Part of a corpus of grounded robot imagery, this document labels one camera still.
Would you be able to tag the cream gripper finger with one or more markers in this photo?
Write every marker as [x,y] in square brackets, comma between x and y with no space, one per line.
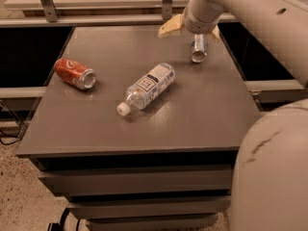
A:
[215,34]
[172,27]

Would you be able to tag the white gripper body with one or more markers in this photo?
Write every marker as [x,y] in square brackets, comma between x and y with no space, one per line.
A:
[196,27]

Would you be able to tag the silver blue redbull can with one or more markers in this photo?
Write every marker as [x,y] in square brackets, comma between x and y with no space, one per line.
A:
[198,49]

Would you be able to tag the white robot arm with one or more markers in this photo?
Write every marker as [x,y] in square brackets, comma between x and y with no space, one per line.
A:
[270,178]

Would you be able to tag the red coca-cola can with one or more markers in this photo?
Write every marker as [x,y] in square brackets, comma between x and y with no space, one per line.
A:
[74,73]

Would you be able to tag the clear plastic water bottle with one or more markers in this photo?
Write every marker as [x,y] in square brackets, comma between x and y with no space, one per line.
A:
[147,88]

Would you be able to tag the grey drawer cabinet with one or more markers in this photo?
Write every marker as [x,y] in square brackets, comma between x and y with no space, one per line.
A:
[169,165]

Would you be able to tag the metal glass railing frame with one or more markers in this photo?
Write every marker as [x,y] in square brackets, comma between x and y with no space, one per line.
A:
[59,13]

